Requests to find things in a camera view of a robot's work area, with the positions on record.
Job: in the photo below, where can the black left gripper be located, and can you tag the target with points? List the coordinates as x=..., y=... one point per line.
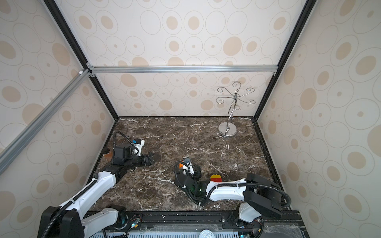
x=145, y=161

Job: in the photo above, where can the yellow long lego brick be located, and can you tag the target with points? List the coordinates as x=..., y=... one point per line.
x=215, y=176

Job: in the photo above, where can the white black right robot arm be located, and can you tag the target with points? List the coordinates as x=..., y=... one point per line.
x=260, y=196

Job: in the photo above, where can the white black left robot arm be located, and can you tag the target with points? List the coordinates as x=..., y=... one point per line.
x=68, y=220

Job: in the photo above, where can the chrome jewelry stand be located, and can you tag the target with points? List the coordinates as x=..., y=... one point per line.
x=228, y=129

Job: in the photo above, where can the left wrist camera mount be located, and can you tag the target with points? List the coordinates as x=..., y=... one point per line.
x=138, y=144

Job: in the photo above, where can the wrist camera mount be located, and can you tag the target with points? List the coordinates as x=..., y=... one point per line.
x=138, y=144
x=187, y=165

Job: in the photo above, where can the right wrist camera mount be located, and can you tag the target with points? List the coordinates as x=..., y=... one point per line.
x=187, y=165

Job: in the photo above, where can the brown cup at left wall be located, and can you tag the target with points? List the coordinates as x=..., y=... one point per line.
x=107, y=153

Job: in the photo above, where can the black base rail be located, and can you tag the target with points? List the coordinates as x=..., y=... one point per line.
x=189, y=224

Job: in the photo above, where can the aluminium horizontal back rail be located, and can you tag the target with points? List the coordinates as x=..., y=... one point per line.
x=184, y=69

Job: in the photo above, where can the aluminium left diagonal rail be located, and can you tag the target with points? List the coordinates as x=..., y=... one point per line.
x=24, y=138

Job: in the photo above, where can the black vertical frame post left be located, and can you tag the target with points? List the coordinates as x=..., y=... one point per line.
x=58, y=17

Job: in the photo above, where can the black vertical frame post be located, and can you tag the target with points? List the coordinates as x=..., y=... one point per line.
x=58, y=17
x=300, y=24

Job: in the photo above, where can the black vertical frame post right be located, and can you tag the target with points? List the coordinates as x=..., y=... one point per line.
x=300, y=24

